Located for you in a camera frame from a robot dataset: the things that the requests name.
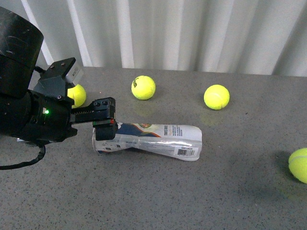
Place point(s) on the yellow tennis ball far left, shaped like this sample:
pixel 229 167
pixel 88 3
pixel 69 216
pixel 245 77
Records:
pixel 78 94

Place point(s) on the clear plastic tennis ball can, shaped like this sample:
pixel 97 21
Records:
pixel 178 141

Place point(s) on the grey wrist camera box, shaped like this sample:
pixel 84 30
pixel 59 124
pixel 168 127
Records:
pixel 58 78

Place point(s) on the yellow tennis ball with logo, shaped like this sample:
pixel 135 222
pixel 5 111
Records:
pixel 143 87

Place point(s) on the yellow tennis ball near right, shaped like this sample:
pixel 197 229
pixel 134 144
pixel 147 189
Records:
pixel 298 164

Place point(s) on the yellow tennis ball middle right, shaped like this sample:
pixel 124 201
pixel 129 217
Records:
pixel 216 97

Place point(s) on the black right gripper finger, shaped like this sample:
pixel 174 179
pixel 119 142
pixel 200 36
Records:
pixel 105 130

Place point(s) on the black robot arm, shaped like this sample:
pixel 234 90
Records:
pixel 20 43

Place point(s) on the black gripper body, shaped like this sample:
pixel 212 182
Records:
pixel 52 119

